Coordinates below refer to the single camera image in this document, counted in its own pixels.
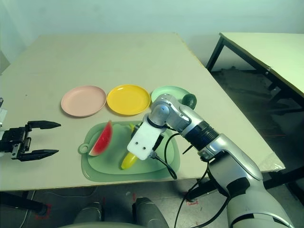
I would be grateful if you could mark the beige side table black frame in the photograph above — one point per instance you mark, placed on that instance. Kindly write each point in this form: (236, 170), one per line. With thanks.
(268, 50)

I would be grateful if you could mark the grey robot left leg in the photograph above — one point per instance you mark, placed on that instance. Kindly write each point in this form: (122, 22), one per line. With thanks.
(88, 211)

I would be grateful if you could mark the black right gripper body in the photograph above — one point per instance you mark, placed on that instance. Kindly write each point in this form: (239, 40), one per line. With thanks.
(160, 140)

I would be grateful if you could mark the pink plastic plate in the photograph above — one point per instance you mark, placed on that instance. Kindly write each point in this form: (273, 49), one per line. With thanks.
(83, 101)

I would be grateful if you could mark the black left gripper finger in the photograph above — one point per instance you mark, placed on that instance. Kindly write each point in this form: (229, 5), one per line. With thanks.
(44, 125)
(39, 154)

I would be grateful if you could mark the green cutting board mat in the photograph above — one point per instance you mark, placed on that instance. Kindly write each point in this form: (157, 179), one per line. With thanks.
(107, 166)

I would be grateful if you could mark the red floor tape mark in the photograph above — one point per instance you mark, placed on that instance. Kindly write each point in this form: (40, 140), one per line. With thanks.
(192, 203)

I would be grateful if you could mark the yellow plastic plate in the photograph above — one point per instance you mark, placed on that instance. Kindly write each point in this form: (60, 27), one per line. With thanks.
(128, 99)

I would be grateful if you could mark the yellow banana toy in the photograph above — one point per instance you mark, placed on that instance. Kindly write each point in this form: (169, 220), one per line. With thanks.
(128, 162)

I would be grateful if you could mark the grey robot torso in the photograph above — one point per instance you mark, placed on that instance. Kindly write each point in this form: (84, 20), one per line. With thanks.
(107, 225)

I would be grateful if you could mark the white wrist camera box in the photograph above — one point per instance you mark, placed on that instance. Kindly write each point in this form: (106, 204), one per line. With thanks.
(145, 140)
(2, 116)

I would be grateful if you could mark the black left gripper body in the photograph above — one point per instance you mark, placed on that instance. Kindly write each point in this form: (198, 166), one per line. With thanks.
(15, 140)

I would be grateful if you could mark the dark green avocado toy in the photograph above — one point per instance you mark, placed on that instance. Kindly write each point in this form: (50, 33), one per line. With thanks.
(189, 101)

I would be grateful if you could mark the red watermelon slice toy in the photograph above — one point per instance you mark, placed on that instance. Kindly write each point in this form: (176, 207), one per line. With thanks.
(102, 141)

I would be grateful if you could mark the mint green plastic plate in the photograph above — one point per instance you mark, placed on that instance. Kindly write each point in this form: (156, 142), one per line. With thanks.
(175, 90)

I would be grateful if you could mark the clear plastic film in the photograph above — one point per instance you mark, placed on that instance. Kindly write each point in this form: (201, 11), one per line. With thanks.
(273, 165)

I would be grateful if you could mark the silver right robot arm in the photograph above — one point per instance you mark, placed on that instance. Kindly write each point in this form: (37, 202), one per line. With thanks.
(213, 147)

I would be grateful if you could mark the grey robot leg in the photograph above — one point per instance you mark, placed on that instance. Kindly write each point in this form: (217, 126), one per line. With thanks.
(147, 211)
(88, 211)

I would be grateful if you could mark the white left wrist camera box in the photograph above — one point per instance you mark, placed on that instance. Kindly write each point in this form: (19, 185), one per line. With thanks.
(2, 116)

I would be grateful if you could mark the grey robot right leg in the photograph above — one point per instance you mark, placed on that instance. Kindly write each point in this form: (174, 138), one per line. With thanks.
(147, 211)

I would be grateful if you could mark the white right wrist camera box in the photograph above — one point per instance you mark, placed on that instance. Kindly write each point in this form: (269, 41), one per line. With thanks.
(145, 140)

